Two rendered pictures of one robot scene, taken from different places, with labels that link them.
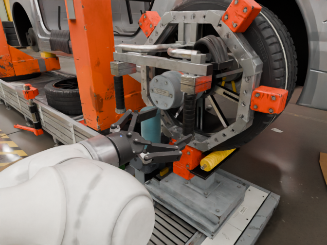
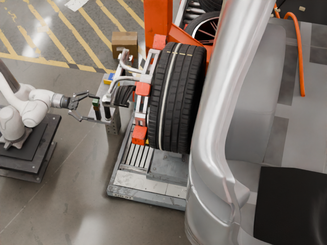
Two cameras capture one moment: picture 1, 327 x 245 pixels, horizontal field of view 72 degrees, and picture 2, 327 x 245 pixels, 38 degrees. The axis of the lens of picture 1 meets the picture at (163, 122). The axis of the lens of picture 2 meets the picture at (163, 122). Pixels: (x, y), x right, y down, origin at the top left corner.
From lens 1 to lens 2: 2.68 m
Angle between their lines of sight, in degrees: 53
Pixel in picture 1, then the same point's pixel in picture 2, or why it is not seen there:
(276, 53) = (150, 120)
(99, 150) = (54, 100)
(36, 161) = (37, 94)
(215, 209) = (154, 167)
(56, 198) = (22, 109)
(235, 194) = (177, 175)
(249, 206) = not seen: hidden behind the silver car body
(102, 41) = (156, 19)
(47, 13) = not seen: outside the picture
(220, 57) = (118, 100)
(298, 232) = not seen: hidden behind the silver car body
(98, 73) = (150, 36)
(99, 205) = (25, 115)
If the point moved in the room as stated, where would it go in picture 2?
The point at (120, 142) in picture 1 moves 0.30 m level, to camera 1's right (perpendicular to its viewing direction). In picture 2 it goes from (63, 102) to (83, 138)
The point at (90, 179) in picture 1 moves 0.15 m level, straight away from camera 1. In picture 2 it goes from (28, 110) to (47, 94)
